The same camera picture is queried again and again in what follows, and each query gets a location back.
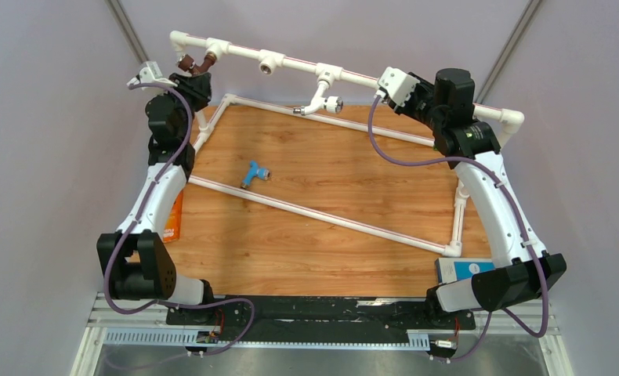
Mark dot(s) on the white water faucet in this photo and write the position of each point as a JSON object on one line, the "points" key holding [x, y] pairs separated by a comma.
{"points": [[332, 104]]}

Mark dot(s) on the brown water faucet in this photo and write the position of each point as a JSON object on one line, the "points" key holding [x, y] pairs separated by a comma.
{"points": [[188, 64]]}

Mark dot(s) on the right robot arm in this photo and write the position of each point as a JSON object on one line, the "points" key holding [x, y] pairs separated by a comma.
{"points": [[523, 268]]}

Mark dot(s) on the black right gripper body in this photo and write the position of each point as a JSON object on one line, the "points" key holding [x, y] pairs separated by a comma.
{"points": [[418, 106]]}

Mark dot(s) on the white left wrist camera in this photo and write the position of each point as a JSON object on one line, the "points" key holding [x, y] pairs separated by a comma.
{"points": [[149, 72]]}

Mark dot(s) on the blue water faucet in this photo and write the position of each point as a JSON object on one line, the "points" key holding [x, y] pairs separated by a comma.
{"points": [[255, 171]]}

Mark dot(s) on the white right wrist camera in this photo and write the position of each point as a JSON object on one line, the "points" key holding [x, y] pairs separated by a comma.
{"points": [[395, 86]]}

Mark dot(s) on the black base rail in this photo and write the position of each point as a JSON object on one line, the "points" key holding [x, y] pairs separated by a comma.
{"points": [[313, 319]]}

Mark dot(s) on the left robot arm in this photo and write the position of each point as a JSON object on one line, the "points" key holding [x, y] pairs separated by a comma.
{"points": [[135, 262]]}

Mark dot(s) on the orange razor package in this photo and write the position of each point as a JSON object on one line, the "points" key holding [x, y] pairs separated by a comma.
{"points": [[172, 231]]}

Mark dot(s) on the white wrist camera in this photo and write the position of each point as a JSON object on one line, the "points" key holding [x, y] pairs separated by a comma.
{"points": [[395, 86], [149, 72]]}

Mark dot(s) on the blue white box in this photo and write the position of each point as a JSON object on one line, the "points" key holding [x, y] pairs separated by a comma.
{"points": [[449, 270]]}

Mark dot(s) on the white PVC pipe frame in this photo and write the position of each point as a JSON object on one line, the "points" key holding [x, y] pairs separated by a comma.
{"points": [[268, 62]]}

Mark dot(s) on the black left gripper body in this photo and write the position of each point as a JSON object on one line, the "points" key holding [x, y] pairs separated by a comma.
{"points": [[197, 99]]}

